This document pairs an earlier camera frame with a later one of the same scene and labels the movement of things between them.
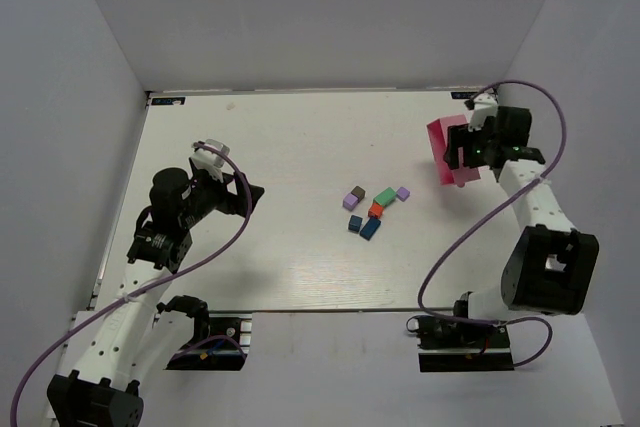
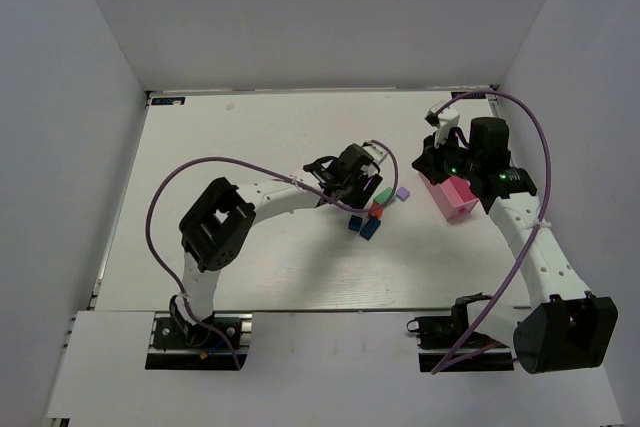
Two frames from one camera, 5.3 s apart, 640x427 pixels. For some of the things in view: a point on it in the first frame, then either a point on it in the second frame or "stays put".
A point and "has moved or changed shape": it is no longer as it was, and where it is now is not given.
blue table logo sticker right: [463, 95] stays put
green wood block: [385, 197] stays put
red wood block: [376, 210] stays put
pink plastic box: [437, 132] has moved or changed shape
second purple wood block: [402, 193] stays put
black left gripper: [232, 195] → [357, 187]
